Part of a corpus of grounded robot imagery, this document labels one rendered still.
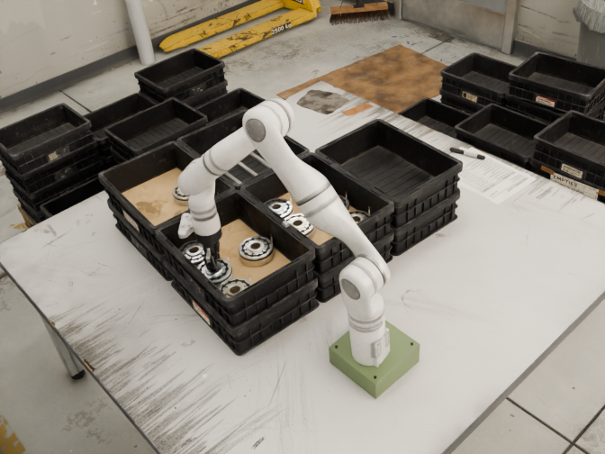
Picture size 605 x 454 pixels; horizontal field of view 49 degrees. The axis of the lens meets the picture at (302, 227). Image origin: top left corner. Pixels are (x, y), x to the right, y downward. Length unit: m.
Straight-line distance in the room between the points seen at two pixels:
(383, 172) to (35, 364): 1.69
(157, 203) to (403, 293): 0.87
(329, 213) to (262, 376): 0.55
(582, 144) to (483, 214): 0.94
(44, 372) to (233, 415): 1.40
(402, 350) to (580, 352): 1.24
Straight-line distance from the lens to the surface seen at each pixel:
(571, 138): 3.18
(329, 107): 2.91
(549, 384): 2.76
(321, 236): 2.02
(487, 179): 2.48
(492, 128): 3.40
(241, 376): 1.85
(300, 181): 1.48
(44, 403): 2.92
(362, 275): 1.51
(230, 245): 2.03
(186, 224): 1.84
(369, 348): 1.69
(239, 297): 1.73
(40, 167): 3.33
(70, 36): 5.13
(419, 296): 2.01
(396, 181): 2.23
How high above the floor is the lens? 2.14
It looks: 39 degrees down
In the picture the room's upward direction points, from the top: 6 degrees counter-clockwise
